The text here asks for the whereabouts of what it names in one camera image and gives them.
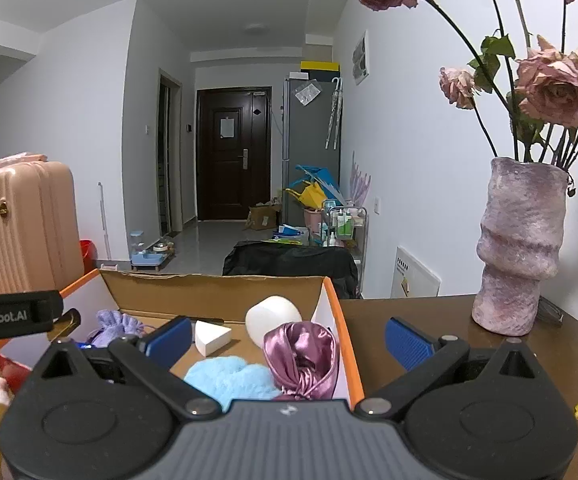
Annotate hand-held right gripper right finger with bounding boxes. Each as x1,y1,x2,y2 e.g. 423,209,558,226
356,316,537,421

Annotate grey refrigerator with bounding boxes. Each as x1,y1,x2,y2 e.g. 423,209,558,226
282,76,342,226

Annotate white broom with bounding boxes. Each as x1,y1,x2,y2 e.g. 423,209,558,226
98,182,120,271

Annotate purple textured vase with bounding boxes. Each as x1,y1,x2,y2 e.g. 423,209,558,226
471,157,570,337

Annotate blue folded frame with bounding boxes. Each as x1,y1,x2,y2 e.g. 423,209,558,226
295,164,340,201

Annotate pink ribbed suitcase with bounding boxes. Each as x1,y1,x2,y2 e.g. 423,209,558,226
0,161,85,296

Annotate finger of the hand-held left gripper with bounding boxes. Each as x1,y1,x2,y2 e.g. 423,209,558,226
55,308,82,334

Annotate orange-edged cardboard box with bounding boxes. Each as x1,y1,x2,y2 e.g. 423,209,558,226
0,267,365,411

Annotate white round soft ball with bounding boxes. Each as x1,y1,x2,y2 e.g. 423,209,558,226
245,296,302,348

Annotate white wall box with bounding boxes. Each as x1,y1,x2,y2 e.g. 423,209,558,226
351,30,371,86

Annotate yellow and black box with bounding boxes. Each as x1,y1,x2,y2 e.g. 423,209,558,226
300,61,342,81

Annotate bunch of dried pink roses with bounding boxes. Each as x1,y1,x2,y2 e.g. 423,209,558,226
353,0,578,198

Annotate pink folded cloth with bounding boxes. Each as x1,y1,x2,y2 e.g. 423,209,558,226
0,152,49,176

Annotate white wedge sponge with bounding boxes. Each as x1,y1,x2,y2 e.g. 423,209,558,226
194,320,233,356

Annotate brown floor carton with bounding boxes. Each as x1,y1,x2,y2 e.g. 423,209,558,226
243,203,282,231

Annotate dark brown door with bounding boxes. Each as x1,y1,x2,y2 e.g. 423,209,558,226
196,86,273,222

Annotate blue flat carton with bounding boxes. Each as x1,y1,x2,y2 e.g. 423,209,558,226
273,225,310,243

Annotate purple fleece drawstring pouch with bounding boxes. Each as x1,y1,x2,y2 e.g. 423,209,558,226
85,309,146,350

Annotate eyeglasses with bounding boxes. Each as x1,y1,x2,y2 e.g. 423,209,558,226
536,296,564,328

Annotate blue pet feeder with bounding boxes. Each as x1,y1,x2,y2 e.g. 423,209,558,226
129,231,175,271

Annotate pink bucket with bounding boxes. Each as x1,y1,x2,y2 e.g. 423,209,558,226
303,207,326,241

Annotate white flat panel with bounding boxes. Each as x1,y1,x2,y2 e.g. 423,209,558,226
390,246,441,298

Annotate clear plastic bag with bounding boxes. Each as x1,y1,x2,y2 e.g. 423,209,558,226
294,81,322,106

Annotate blue plush toy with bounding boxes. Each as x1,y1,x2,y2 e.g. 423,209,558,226
184,355,282,411

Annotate wire trolley with bottles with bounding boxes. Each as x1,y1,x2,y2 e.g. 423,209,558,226
321,200,369,296

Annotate white folded umbrella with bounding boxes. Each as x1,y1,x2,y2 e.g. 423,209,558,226
325,77,344,150

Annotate pink satin pouch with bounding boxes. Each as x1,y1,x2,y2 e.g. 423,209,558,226
263,322,341,401

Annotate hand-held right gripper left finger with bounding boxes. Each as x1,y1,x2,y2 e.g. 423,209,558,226
39,315,222,421

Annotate dark side door frame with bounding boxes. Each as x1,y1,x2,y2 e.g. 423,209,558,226
158,69,182,238

